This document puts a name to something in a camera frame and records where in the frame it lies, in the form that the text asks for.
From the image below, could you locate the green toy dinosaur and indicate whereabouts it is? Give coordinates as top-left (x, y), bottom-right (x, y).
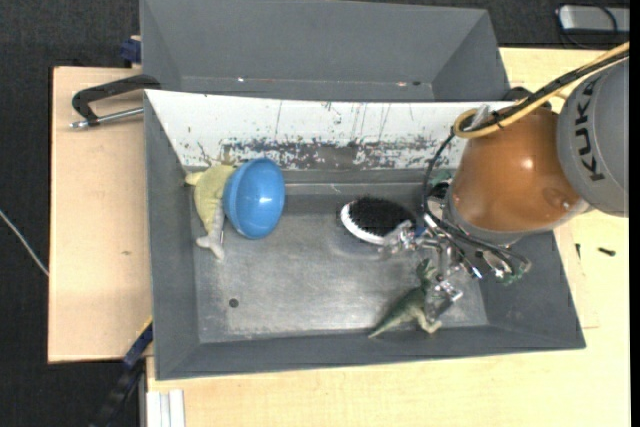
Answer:
top-left (368, 258), bottom-right (446, 340)

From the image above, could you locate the grey metal bin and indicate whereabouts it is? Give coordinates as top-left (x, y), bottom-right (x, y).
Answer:
top-left (138, 0), bottom-right (587, 381)

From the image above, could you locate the yellow-green plush toy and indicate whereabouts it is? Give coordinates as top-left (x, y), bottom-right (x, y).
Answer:
top-left (184, 163), bottom-right (237, 261)

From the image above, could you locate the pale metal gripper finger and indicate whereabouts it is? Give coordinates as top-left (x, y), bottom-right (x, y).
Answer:
top-left (423, 278), bottom-right (465, 322)
top-left (378, 220), bottom-right (427, 261)

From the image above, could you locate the blue plastic bowl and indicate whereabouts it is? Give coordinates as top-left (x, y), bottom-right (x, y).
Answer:
top-left (222, 158), bottom-right (287, 240)

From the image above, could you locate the black and white hairbrush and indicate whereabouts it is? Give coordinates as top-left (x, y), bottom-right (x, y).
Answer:
top-left (339, 195), bottom-right (419, 246)

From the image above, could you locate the black cylinder on white bracket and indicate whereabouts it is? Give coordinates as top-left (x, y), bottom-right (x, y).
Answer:
top-left (428, 182), bottom-right (452, 205)

